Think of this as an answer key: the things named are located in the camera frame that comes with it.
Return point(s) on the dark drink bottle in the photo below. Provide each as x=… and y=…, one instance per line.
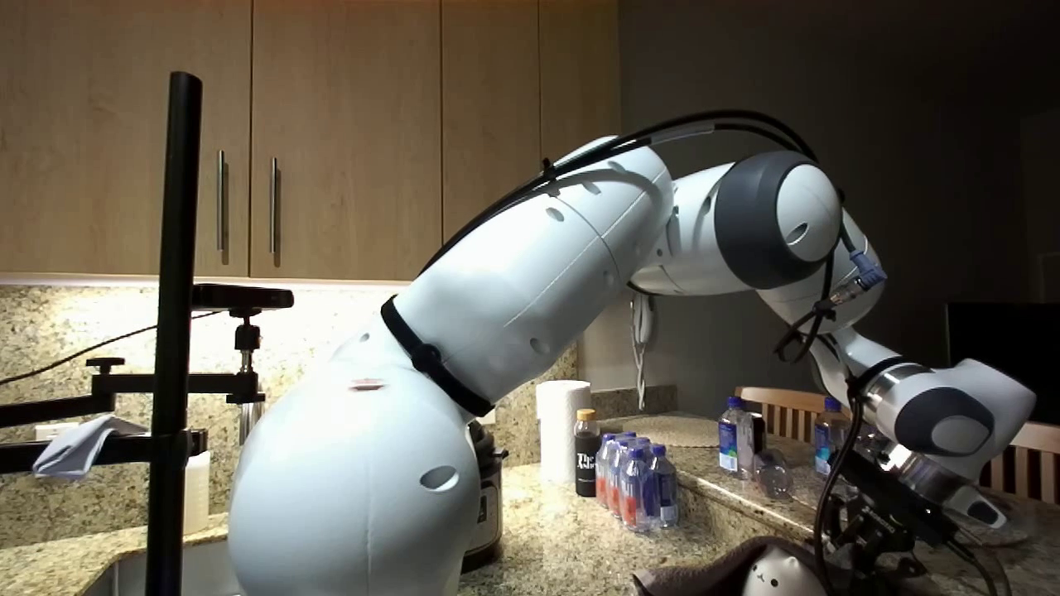
x=589, y=457

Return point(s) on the white round object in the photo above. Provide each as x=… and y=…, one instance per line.
x=783, y=574

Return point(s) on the shrink-wrapped water bottle pack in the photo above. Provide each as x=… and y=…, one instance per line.
x=634, y=486

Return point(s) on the wooden upper cabinet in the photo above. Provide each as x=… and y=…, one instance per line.
x=110, y=109

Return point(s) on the white container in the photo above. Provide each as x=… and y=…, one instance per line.
x=197, y=498

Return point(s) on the dark television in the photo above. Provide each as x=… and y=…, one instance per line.
x=1004, y=333

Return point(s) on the blue label water bottle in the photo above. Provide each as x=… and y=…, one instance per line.
x=734, y=443
x=830, y=443

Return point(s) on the white crumpled cloth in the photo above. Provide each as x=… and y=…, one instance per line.
x=84, y=447

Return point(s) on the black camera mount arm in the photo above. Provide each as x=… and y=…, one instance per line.
x=120, y=385

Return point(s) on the black vertical pole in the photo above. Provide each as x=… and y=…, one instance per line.
x=173, y=277

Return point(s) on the steel sink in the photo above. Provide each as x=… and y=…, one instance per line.
x=199, y=569

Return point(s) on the white paper towel roll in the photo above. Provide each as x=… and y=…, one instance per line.
x=564, y=433

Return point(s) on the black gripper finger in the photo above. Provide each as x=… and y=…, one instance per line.
x=895, y=552
x=847, y=552

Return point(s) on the black exterior camera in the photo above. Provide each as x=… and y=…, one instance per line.
x=243, y=300

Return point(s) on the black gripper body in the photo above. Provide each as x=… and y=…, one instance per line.
x=872, y=519

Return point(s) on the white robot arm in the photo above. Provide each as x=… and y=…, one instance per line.
x=530, y=287

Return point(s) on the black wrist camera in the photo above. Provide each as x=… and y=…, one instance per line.
x=884, y=476

